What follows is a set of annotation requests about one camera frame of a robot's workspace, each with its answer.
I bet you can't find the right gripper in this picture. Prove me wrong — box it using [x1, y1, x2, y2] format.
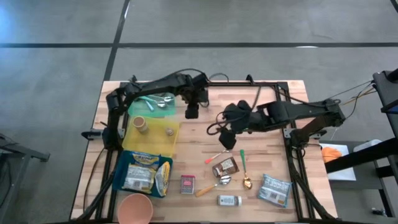
[218, 100, 253, 134]

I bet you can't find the long silver metal spoon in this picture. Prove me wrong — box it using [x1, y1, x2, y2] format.
[149, 95, 174, 103]

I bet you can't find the blue and yellow snack packet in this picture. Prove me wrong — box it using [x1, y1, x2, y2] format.
[130, 151, 162, 169]

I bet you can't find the yellow Maruchan ramen packet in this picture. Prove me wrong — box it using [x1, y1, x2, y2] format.
[154, 161, 172, 197]
[121, 164, 157, 192]

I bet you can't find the brown foil packet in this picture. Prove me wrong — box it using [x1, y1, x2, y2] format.
[211, 156, 240, 179]

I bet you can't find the green translucent plastic bin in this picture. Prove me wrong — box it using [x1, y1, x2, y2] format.
[127, 91, 177, 118]

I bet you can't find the yellow translucent plastic bin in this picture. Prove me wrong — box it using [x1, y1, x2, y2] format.
[121, 115, 181, 158]

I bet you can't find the grey-blue food packet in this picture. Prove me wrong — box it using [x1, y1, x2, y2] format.
[257, 173, 293, 208]

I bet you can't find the red rectangular spice tin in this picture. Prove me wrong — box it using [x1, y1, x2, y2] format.
[180, 174, 197, 195]

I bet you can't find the square glass herb jar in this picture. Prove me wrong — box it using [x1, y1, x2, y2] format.
[216, 194, 243, 207]

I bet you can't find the orange cloth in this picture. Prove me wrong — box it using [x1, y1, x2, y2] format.
[321, 146, 343, 164]

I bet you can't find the dark teal plastic bin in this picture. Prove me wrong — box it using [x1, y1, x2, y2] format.
[112, 149, 174, 198]

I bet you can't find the white paper sheet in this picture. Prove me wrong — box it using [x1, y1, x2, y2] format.
[319, 142, 357, 182]

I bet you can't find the orange plastic bowl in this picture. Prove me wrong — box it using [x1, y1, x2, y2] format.
[117, 192, 154, 224]

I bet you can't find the grey plastic tray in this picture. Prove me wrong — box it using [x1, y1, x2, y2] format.
[353, 139, 382, 153]

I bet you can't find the black side cart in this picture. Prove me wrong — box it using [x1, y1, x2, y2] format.
[323, 68, 398, 175]

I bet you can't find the grey metal stand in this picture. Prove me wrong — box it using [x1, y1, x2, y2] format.
[0, 133, 50, 218]

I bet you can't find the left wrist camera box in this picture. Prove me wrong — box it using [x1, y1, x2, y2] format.
[185, 104, 200, 120]

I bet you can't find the black aluminium rig frame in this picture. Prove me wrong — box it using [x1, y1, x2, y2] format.
[74, 74, 338, 224]

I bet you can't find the small orange-handled spoon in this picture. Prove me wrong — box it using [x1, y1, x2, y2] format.
[204, 149, 231, 165]

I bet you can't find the wooden-handled metal spoon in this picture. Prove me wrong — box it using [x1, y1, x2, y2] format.
[195, 174, 233, 198]

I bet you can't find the green-handled gold spoon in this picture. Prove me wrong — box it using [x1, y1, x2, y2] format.
[239, 149, 253, 190]

